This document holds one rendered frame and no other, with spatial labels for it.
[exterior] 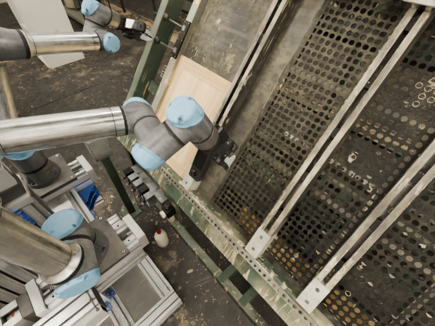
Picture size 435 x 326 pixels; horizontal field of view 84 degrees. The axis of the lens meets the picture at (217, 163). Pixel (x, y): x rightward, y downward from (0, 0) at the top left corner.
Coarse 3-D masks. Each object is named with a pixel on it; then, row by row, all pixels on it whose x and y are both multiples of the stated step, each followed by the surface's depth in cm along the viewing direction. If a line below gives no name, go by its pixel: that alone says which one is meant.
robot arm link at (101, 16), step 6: (84, 0) 107; (90, 0) 105; (84, 6) 107; (90, 6) 105; (96, 6) 107; (102, 6) 110; (84, 12) 107; (90, 12) 107; (96, 12) 108; (102, 12) 110; (108, 12) 112; (90, 18) 109; (96, 18) 109; (102, 18) 111; (108, 18) 112; (102, 24) 113; (108, 24) 115
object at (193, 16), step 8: (200, 0) 124; (192, 8) 127; (200, 8) 127; (192, 16) 127; (200, 16) 129; (192, 24) 129; (192, 32) 132; (184, 40) 131; (184, 48) 134; (168, 64) 138; (176, 64) 136; (168, 72) 138; (168, 80) 139; (160, 88) 142; (160, 96) 142; (152, 104) 146; (160, 104) 144
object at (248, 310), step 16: (288, 96) 206; (272, 144) 263; (384, 144) 167; (160, 208) 203; (176, 224) 193; (304, 224) 163; (400, 224) 193; (192, 240) 185; (288, 240) 117; (208, 256) 177; (304, 256) 112; (224, 288) 167; (256, 320) 151
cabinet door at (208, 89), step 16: (192, 64) 130; (176, 80) 137; (192, 80) 130; (208, 80) 123; (224, 80) 118; (176, 96) 137; (192, 96) 130; (208, 96) 124; (224, 96) 118; (160, 112) 145; (208, 112) 124; (192, 144) 130; (176, 160) 137
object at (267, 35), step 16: (288, 0) 95; (272, 16) 99; (288, 16) 100; (272, 32) 99; (256, 48) 104; (272, 48) 105; (256, 64) 104; (240, 80) 107; (240, 96) 109; (224, 112) 114; (224, 128) 115; (192, 160) 122
